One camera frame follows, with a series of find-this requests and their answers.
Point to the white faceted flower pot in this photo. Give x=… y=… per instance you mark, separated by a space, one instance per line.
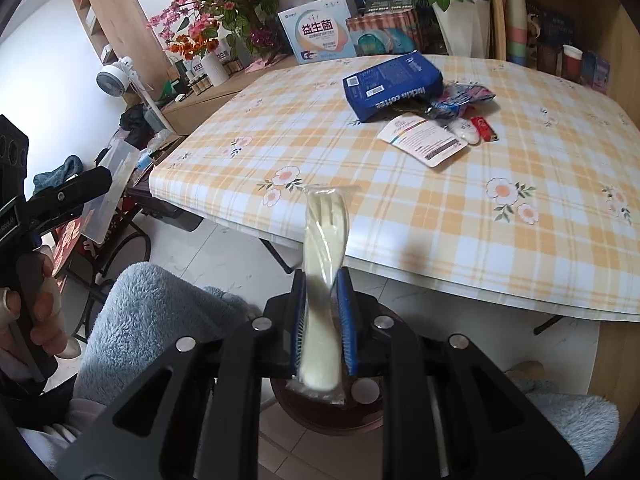
x=465 y=30

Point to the black table leg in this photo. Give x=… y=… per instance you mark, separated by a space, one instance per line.
x=277 y=255

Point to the pile of clothes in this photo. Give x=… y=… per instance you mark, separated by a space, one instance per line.
x=134 y=125

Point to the wooden sideboard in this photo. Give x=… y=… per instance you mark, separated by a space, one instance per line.
x=210 y=105

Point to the wooden wall shelf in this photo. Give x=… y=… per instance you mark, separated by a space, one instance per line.
x=115 y=15

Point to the pink cloth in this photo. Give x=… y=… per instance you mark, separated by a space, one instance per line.
x=262 y=65

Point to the white desk fan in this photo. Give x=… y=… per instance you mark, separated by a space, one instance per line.
x=112 y=80

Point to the orange flower bunch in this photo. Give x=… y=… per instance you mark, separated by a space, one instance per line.
x=187 y=47

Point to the row of small bottles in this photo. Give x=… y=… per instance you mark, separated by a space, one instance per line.
x=200 y=86

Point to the marbled storage box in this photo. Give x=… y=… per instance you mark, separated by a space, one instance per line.
x=382 y=32

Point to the checkered floral tablecloth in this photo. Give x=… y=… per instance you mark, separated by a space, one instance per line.
x=400 y=195

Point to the plastic fork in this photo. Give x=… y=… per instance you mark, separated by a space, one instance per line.
x=322 y=240

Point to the teal cloth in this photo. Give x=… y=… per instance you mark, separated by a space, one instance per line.
x=57 y=172

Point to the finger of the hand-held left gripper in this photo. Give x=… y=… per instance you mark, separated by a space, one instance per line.
x=75 y=187

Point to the white ribbed vase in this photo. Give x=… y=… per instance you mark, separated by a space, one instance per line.
x=215 y=67

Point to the white and blue carton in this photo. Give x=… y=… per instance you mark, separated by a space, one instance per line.
x=317 y=30

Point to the purple foil wrapper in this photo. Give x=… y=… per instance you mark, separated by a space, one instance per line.
x=465 y=97

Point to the pink blossom arrangement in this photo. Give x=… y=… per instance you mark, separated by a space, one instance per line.
x=220 y=0

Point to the person's right leg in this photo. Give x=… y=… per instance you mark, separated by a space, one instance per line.
x=565 y=425

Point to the brown cup with white lid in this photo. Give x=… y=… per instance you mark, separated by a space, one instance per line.
x=572 y=62

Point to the stack of pastel cups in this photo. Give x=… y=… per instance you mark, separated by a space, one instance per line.
x=516 y=27

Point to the person's left leg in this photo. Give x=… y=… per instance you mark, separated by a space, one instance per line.
x=150 y=320

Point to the blue coffee bag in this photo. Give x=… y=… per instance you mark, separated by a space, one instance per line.
x=395 y=85

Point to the clear plastic container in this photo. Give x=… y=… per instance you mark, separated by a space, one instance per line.
x=107 y=190

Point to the purple flower bunch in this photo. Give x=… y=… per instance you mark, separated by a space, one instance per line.
x=262 y=40

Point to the row of black packets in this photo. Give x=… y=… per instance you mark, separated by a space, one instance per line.
x=387 y=6

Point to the small red wrapper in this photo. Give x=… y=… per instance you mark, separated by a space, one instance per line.
x=485 y=129

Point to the small white wrapper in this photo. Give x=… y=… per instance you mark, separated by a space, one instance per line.
x=465 y=132

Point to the red round cushion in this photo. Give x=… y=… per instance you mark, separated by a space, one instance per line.
x=67 y=247

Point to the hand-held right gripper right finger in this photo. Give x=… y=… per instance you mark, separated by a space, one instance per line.
x=347 y=325

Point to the person's leg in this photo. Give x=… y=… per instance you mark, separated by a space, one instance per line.
x=565 y=425
x=150 y=320

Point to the white card packet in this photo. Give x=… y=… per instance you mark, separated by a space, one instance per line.
x=425 y=140

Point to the black chair frame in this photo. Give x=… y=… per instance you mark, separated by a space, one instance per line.
x=125 y=250

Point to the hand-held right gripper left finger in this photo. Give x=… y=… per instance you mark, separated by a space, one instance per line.
x=299 y=320

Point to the person's left hand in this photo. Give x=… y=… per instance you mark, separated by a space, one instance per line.
x=47 y=305

